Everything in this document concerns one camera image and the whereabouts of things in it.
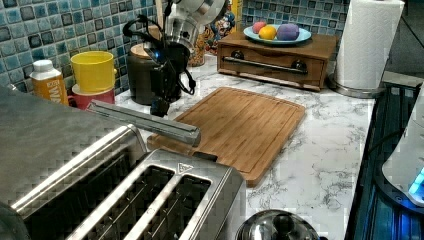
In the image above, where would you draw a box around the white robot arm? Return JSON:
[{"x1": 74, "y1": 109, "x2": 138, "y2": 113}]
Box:
[{"x1": 144, "y1": 0, "x2": 227, "y2": 117}]

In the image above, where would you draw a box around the wooden drawer box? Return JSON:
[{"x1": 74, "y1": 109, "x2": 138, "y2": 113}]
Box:
[{"x1": 217, "y1": 32, "x2": 337, "y2": 91}]

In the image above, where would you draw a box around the steel pot lid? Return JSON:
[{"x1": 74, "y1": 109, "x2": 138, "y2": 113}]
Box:
[{"x1": 236, "y1": 209, "x2": 321, "y2": 240}]

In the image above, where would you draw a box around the orange bottle white cap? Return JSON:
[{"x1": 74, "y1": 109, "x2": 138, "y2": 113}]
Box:
[{"x1": 30, "y1": 60, "x2": 68, "y2": 106}]

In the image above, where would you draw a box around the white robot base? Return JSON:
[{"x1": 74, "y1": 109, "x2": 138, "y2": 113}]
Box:
[{"x1": 375, "y1": 83, "x2": 424, "y2": 215}]

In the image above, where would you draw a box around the silver two-slot toaster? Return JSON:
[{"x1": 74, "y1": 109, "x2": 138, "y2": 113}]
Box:
[{"x1": 19, "y1": 148, "x2": 248, "y2": 240}]

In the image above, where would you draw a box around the red plush strawberry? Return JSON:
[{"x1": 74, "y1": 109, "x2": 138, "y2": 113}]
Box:
[{"x1": 252, "y1": 21, "x2": 267, "y2": 34}]

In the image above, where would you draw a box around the silver toaster oven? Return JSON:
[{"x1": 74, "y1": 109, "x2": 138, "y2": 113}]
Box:
[{"x1": 0, "y1": 87, "x2": 145, "y2": 240}]

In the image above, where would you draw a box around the black canister wooden lid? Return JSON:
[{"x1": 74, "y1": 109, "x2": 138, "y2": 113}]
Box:
[{"x1": 127, "y1": 43, "x2": 157, "y2": 106}]

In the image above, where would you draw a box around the purple plush fruit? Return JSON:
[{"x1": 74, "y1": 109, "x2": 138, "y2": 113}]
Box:
[{"x1": 277, "y1": 23, "x2": 299, "y2": 41}]

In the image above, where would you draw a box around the red mug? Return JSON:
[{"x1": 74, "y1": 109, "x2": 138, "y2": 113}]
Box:
[{"x1": 68, "y1": 84, "x2": 115, "y2": 110}]

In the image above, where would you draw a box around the yellow mug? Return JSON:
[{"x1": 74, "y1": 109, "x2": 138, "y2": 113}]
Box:
[{"x1": 71, "y1": 51, "x2": 117, "y2": 92}]

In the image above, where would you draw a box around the oven door with handle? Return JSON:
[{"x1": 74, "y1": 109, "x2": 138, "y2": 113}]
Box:
[{"x1": 86, "y1": 100, "x2": 201, "y2": 147}]

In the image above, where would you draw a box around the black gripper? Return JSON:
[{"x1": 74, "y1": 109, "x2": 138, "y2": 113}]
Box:
[{"x1": 144, "y1": 42, "x2": 190, "y2": 117}]

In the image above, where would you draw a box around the yellow plush lemon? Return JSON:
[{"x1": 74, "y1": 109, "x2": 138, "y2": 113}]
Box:
[{"x1": 258, "y1": 25, "x2": 277, "y2": 40}]

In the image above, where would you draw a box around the bamboo cutting board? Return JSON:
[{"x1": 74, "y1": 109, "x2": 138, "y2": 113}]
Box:
[{"x1": 147, "y1": 87, "x2": 305, "y2": 188}]

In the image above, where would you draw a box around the paper towel roll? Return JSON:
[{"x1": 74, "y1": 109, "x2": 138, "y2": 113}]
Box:
[{"x1": 329, "y1": 0, "x2": 405, "y2": 99}]

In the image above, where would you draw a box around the light blue plate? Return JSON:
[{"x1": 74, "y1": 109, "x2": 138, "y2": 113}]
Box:
[{"x1": 243, "y1": 23, "x2": 312, "y2": 45}]

